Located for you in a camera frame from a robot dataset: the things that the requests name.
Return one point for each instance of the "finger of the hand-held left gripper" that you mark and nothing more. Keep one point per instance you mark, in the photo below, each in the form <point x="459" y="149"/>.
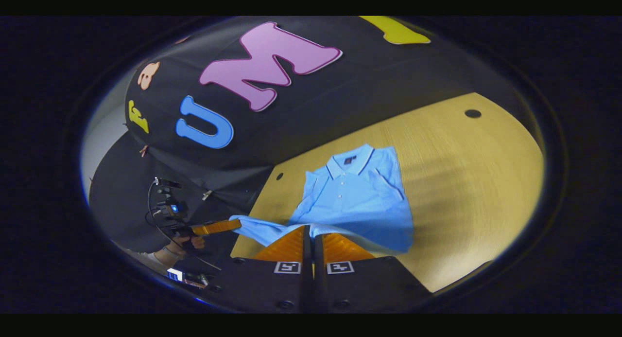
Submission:
<point x="216" y="226"/>

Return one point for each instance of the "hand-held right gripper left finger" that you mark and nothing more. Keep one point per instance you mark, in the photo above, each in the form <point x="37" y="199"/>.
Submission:
<point x="291" y="288"/>

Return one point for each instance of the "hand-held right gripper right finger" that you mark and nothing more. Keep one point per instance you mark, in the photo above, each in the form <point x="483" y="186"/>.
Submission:
<point x="359" y="286"/>

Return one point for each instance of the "light blue T-shirt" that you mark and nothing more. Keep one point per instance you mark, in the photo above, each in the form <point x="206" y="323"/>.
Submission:
<point x="359" y="201"/>

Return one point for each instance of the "silver metal clip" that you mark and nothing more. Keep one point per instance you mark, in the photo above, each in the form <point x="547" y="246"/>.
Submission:
<point x="207" y="195"/>

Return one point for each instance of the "grey wristband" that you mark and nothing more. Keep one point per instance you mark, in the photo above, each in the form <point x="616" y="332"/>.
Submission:
<point x="172" y="253"/>

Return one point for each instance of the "small white blue device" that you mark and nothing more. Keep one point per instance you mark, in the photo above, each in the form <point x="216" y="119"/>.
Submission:
<point x="176" y="274"/>

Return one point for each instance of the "pink cloth clip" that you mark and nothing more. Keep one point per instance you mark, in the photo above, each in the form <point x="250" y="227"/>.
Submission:
<point x="143" y="151"/>

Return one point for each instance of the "black backdrop cloth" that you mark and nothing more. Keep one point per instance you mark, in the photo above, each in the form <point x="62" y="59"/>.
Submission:
<point x="301" y="133"/>

